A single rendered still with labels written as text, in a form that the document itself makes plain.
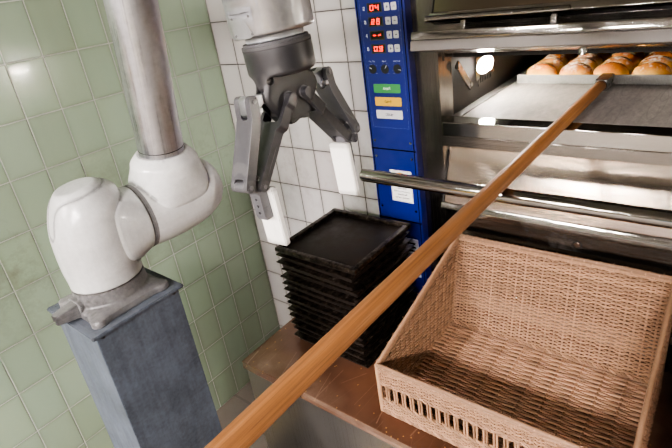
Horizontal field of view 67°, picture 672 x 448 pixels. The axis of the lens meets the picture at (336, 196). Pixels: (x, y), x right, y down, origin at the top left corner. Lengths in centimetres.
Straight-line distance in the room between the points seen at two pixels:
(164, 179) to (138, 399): 49
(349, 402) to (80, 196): 82
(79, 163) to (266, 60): 125
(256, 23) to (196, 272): 159
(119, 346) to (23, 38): 89
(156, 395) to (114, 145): 82
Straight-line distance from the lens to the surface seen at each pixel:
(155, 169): 117
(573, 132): 134
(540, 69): 182
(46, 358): 185
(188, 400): 138
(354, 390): 145
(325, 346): 61
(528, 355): 152
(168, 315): 124
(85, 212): 112
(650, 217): 96
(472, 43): 120
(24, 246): 171
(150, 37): 111
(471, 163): 147
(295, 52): 53
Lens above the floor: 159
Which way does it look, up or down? 23 degrees down
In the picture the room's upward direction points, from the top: 9 degrees counter-clockwise
